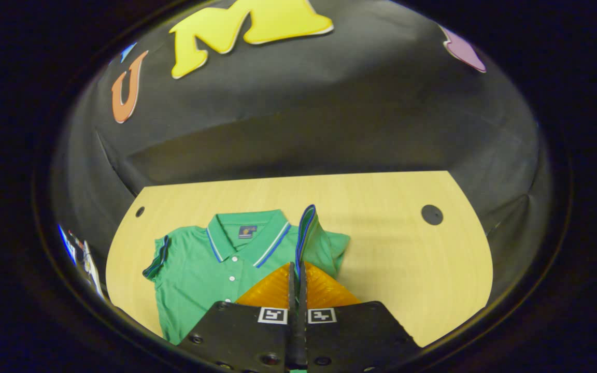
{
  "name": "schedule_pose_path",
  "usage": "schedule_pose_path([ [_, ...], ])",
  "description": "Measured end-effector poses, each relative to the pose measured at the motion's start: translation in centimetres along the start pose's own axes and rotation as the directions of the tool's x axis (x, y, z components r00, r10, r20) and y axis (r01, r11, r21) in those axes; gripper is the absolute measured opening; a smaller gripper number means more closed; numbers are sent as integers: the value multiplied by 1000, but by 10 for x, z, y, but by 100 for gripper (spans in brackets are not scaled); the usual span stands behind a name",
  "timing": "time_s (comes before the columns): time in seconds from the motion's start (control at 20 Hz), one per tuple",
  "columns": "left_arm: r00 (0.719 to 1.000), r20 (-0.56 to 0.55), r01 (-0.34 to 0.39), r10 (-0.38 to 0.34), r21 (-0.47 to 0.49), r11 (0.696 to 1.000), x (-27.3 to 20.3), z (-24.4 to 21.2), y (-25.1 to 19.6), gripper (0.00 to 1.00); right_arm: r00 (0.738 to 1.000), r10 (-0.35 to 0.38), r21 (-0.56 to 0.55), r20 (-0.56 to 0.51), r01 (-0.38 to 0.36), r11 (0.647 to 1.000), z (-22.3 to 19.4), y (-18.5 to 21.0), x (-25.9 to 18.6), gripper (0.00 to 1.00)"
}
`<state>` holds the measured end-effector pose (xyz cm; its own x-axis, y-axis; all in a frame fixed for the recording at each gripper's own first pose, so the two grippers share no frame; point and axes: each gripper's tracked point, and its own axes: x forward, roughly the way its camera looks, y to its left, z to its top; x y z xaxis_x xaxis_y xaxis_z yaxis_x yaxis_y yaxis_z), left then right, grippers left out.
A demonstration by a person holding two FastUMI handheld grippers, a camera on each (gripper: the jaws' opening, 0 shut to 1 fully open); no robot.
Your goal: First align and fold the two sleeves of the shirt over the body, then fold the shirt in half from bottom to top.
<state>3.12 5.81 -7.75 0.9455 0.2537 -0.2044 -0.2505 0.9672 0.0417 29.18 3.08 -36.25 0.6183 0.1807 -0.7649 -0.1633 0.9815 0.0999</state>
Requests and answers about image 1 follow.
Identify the black round table grommet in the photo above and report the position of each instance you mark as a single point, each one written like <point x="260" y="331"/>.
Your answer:
<point x="431" y="214"/>
<point x="139" y="211"/>

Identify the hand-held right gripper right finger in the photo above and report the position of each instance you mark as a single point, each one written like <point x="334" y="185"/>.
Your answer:
<point x="350" y="336"/>

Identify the green polo T-shirt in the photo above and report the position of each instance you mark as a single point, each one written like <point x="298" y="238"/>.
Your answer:
<point x="195" y="269"/>

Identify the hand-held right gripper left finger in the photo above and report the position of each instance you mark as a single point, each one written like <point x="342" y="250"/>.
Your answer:
<point x="246" y="336"/>

